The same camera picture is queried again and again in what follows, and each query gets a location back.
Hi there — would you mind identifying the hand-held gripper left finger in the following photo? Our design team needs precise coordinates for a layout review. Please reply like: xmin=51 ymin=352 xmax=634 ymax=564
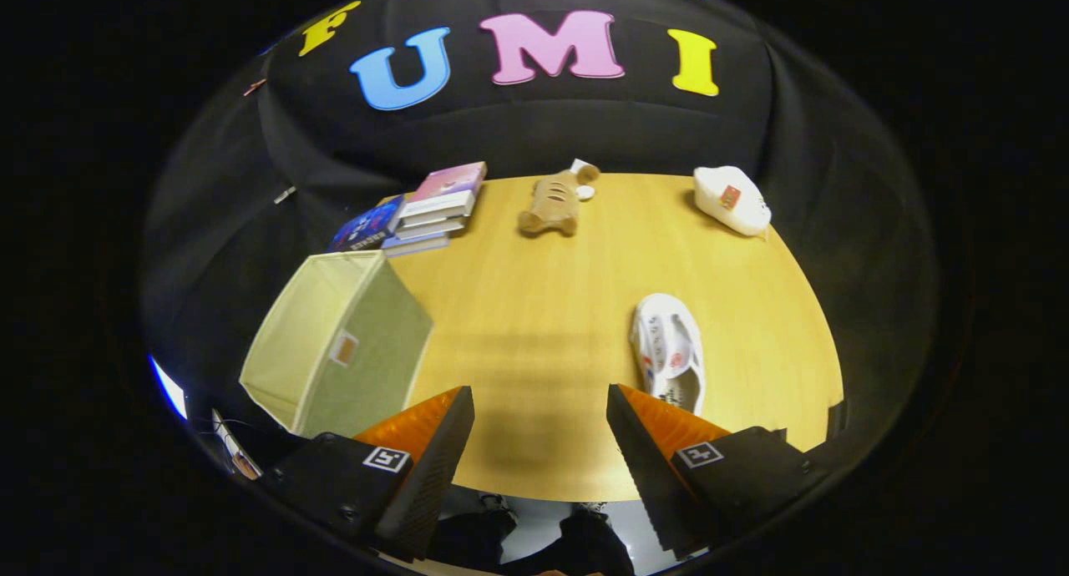
xmin=263 ymin=386 xmax=475 ymax=563

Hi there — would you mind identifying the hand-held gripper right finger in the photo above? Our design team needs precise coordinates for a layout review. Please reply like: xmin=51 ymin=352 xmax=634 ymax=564
xmin=606 ymin=384 xmax=836 ymax=560

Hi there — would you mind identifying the white striped shoe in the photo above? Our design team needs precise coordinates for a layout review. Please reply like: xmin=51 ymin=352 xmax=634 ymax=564
xmin=629 ymin=292 xmax=707 ymax=416

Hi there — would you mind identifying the beige fabric storage box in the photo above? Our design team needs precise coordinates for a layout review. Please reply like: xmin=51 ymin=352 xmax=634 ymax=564
xmin=240 ymin=250 xmax=435 ymax=439

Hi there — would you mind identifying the person's left leg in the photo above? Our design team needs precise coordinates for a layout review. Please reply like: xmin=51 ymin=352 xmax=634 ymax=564
xmin=428 ymin=493 xmax=520 ymax=573

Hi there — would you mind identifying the person's leg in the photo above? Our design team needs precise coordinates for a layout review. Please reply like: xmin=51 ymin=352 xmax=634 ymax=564
xmin=509 ymin=503 xmax=637 ymax=576
xmin=428 ymin=493 xmax=520 ymax=573

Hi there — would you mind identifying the person's right leg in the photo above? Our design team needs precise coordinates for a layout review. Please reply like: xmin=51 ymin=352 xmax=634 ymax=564
xmin=509 ymin=503 xmax=637 ymax=576

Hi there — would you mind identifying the grey-blue cover book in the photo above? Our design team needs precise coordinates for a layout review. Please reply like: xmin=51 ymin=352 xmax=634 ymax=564
xmin=382 ymin=227 xmax=453 ymax=259

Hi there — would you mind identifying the white cover book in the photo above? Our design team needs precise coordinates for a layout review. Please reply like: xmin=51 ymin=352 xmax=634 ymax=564
xmin=396 ymin=214 xmax=469 ymax=235

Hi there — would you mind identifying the blue cover book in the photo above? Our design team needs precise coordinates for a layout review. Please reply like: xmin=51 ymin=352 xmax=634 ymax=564
xmin=327 ymin=194 xmax=407 ymax=253

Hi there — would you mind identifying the lit computer screen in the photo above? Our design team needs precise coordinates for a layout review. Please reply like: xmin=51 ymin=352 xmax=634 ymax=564
xmin=149 ymin=355 xmax=190 ymax=421

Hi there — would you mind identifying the brown plush toy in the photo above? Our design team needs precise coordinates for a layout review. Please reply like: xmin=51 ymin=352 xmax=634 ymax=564
xmin=518 ymin=160 xmax=601 ymax=238

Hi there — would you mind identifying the white plush toy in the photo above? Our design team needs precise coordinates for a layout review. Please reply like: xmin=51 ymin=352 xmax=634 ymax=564
xmin=692 ymin=165 xmax=773 ymax=240

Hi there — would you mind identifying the pink cover book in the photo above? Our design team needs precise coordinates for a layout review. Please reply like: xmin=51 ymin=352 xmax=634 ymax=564
xmin=399 ymin=161 xmax=488 ymax=220

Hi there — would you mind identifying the black backdrop cloth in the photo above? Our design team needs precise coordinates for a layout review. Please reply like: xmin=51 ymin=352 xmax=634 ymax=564
xmin=142 ymin=0 xmax=940 ymax=477

